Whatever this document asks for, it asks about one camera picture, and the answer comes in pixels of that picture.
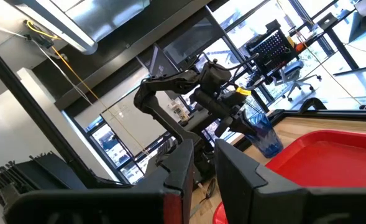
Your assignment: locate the long ceiling light fixture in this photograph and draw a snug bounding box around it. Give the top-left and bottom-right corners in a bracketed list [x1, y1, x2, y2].
[13, 0, 152, 55]

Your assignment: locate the black pegboard panel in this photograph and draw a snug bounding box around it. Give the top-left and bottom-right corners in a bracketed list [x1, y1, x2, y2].
[245, 28, 296, 77]

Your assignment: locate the yellow hanging cable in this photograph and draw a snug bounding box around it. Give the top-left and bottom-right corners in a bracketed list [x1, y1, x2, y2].
[25, 20, 154, 158]

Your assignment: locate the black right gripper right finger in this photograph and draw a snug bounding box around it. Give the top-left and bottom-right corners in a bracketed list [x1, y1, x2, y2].
[215, 138, 366, 224]

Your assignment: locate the black table clamp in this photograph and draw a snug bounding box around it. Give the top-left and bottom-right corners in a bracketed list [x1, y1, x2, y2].
[297, 97, 328, 114]

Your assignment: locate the black stacked rack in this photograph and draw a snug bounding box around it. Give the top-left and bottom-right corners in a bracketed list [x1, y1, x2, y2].
[0, 151, 89, 202]

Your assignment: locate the red plastic tray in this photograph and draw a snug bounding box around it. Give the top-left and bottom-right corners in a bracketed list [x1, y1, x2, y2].
[212, 129, 366, 224]

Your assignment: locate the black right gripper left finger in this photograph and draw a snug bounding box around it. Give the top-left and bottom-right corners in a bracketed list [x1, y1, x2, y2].
[2, 139, 195, 224]

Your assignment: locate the dark computer monitor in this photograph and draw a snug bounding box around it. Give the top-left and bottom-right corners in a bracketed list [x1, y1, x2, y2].
[138, 43, 185, 80]

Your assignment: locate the blue translucent plastic cup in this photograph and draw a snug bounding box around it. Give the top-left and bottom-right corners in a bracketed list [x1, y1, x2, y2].
[243, 107, 285, 159]

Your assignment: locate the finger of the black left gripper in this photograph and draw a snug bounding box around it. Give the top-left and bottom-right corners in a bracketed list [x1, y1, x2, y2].
[232, 117, 258, 137]
[214, 119, 233, 138]

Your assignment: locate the black frame post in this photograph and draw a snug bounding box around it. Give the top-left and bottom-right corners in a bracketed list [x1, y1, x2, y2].
[0, 36, 132, 189]

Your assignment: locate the grey office chair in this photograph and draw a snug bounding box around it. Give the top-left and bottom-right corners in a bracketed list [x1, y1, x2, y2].
[275, 60, 323, 103]

